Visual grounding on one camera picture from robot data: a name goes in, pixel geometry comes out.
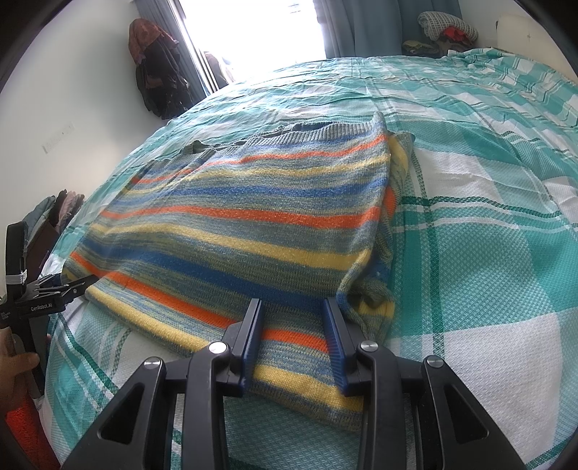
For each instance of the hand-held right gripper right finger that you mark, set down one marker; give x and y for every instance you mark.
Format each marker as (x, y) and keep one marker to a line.
(333, 339)

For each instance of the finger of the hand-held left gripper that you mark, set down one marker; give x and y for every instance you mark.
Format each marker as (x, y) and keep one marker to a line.
(76, 289)

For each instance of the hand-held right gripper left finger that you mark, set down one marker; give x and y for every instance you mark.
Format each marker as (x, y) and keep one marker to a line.
(253, 334)

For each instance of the striped knit sweater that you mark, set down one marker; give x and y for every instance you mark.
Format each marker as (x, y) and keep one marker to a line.
(248, 212)

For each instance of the pile of muted clothes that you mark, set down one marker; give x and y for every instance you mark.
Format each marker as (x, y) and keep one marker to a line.
(58, 208)

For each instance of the dark hanging clothes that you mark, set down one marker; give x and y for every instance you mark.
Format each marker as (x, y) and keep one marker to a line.
(158, 68)

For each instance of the person's left hand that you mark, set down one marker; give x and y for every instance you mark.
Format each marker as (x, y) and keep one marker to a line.
(11, 375)

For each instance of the orange cloth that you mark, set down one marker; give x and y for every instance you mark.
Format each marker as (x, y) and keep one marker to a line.
(27, 429)

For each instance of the teal checkered bedsheet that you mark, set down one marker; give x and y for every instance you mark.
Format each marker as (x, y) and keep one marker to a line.
(474, 203)

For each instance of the brown cloth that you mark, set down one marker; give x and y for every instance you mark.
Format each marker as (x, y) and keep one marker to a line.
(216, 70)

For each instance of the blue-grey curtain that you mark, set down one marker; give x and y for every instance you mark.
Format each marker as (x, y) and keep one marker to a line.
(158, 11)
(361, 27)

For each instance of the bright window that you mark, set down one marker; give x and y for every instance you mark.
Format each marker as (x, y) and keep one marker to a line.
(253, 36)

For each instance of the olive green garment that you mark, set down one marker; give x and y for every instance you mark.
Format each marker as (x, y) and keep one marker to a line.
(417, 46)

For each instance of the red garment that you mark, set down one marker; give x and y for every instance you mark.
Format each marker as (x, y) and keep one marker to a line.
(454, 35)

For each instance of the grey checkered knit cloth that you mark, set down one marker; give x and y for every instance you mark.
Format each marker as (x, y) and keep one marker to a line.
(445, 22)

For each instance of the white wall switch plate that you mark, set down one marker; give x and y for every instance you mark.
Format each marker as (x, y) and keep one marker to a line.
(58, 138)

